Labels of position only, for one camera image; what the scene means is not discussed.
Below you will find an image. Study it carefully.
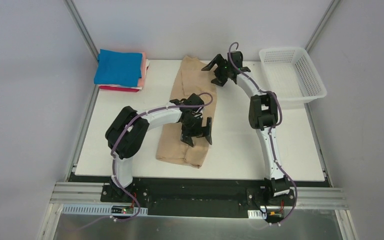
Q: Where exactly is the right aluminium frame post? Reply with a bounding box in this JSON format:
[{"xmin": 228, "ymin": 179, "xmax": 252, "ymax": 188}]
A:
[{"xmin": 305, "ymin": 0, "xmax": 342, "ymax": 53}]

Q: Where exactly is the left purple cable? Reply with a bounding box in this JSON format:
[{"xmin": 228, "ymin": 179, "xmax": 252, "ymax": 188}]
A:
[{"xmin": 110, "ymin": 92, "xmax": 214, "ymax": 200}]

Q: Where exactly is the right white cable duct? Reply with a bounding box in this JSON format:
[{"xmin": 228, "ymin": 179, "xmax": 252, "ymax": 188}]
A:
[{"xmin": 247, "ymin": 209, "xmax": 267, "ymax": 220}]

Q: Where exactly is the red folded t shirt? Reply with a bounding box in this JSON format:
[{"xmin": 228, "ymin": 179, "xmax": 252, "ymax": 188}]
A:
[{"xmin": 98, "ymin": 85, "xmax": 141, "ymax": 93}]

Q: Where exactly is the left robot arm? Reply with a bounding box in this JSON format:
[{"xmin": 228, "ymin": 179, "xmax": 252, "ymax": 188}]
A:
[{"xmin": 105, "ymin": 93, "xmax": 212, "ymax": 192}]

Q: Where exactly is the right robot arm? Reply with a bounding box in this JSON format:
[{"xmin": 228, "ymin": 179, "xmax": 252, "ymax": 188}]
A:
[{"xmin": 201, "ymin": 51, "xmax": 290, "ymax": 198}]

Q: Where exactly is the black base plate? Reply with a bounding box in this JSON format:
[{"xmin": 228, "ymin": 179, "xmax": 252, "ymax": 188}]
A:
[{"xmin": 67, "ymin": 173, "xmax": 330, "ymax": 220}]

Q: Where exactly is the purple cable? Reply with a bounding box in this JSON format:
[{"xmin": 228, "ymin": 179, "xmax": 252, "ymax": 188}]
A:
[
  {"xmin": 228, "ymin": 42, "xmax": 299, "ymax": 220},
  {"xmin": 110, "ymin": 92, "xmax": 214, "ymax": 200}
]

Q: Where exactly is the white cable duct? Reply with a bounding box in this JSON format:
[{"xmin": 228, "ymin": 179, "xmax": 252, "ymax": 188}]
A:
[
  {"xmin": 61, "ymin": 204, "xmax": 148, "ymax": 217},
  {"xmin": 247, "ymin": 209, "xmax": 267, "ymax": 220}
]

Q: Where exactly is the left aluminium frame post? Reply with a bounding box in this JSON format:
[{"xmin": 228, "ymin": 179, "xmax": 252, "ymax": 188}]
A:
[{"xmin": 63, "ymin": 0, "xmax": 99, "ymax": 60}]

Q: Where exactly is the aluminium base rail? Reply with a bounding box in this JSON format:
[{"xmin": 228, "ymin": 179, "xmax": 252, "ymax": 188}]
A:
[{"xmin": 50, "ymin": 182, "xmax": 349, "ymax": 210}]

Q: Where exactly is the blue folded t shirt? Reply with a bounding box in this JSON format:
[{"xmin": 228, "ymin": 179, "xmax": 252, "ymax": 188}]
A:
[{"xmin": 93, "ymin": 49, "xmax": 143, "ymax": 87}]

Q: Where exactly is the white plastic basket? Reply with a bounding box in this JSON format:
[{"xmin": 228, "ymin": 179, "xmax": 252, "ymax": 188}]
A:
[{"xmin": 258, "ymin": 47, "xmax": 327, "ymax": 108}]

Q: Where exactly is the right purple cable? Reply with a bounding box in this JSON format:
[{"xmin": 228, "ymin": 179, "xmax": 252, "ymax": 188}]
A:
[{"xmin": 228, "ymin": 42, "xmax": 299, "ymax": 220}]

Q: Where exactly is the pink folded t shirt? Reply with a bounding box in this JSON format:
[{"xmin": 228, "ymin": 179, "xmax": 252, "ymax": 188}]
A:
[{"xmin": 137, "ymin": 52, "xmax": 147, "ymax": 89}]

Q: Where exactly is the left white cable duct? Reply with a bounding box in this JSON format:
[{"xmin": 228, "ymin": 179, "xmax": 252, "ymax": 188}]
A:
[{"xmin": 61, "ymin": 204, "xmax": 148, "ymax": 217}]

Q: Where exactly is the beige t shirt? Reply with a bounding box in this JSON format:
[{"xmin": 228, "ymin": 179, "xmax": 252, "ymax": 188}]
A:
[{"xmin": 156, "ymin": 55, "xmax": 218, "ymax": 168}]

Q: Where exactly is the aluminium frame post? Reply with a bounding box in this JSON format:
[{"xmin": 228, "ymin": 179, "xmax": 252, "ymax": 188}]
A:
[
  {"xmin": 63, "ymin": 0, "xmax": 99, "ymax": 60},
  {"xmin": 305, "ymin": 0, "xmax": 342, "ymax": 53}
]

